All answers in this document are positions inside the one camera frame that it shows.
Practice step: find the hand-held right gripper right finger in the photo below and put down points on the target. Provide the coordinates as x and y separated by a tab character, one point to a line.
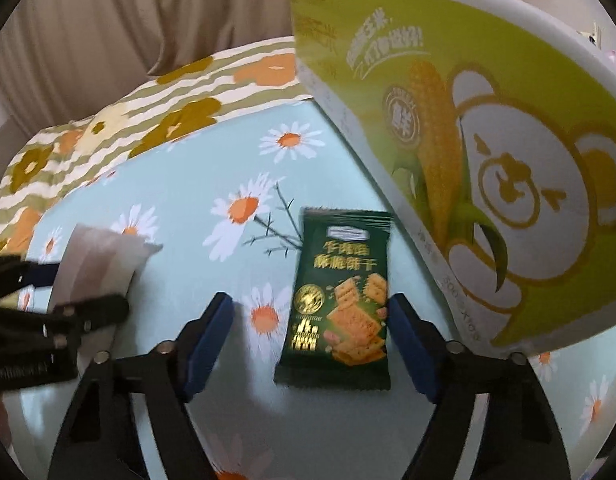
413	345

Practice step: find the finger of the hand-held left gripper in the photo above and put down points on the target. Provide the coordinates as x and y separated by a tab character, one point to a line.
40	275
103	307

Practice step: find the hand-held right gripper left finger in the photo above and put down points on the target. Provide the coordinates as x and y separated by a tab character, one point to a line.
208	345

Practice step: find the plain white snack packet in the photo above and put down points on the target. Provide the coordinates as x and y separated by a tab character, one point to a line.
103	260

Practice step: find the dark green cracker packet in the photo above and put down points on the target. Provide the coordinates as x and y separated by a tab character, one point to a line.
333	280

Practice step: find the yellow-green corn print box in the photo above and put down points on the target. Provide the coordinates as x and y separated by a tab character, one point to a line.
488	60

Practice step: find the light blue daisy tablecloth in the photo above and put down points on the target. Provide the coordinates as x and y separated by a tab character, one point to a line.
188	170

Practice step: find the striped flower print cloth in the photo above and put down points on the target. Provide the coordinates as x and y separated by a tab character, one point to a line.
153	100

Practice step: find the beige curtain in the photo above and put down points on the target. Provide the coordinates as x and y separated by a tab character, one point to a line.
138	20

